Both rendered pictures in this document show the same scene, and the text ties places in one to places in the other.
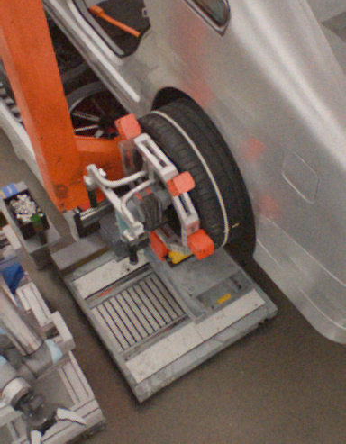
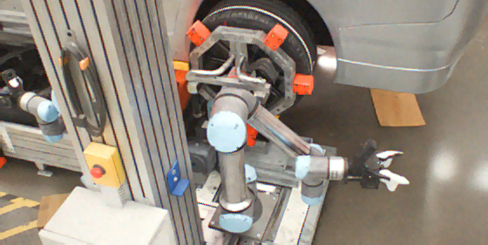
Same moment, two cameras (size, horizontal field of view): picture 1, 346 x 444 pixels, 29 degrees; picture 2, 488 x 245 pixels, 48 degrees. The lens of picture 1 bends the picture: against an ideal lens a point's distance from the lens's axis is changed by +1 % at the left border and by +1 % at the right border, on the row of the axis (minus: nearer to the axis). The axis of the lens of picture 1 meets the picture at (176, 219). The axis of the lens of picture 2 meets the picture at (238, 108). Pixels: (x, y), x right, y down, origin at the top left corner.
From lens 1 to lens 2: 1.58 m
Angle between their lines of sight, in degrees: 29
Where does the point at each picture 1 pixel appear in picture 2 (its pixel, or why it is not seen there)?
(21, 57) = not seen: outside the picture
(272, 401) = (383, 202)
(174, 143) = (251, 15)
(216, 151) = (280, 10)
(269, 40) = not seen: outside the picture
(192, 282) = (276, 158)
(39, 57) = not seen: outside the picture
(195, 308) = (290, 175)
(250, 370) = (353, 195)
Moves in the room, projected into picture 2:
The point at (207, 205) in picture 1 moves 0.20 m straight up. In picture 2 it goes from (298, 47) to (298, 10)
